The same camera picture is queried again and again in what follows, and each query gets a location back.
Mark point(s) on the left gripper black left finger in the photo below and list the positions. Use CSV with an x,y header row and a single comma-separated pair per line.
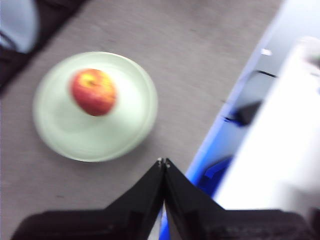
x,y
112,222

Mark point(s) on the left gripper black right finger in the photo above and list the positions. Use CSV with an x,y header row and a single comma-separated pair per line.
x,y
212,222

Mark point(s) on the green plate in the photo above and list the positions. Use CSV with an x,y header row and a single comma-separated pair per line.
x,y
87,137

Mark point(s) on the red yellow apple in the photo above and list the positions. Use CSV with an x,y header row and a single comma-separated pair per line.
x,y
93,92

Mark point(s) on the black plate rack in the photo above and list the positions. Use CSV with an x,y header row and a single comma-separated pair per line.
x,y
15,67

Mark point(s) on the blue plate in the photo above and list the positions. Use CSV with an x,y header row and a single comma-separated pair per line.
x,y
17,22

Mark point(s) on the white robot cart top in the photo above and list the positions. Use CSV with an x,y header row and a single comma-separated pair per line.
x,y
275,150

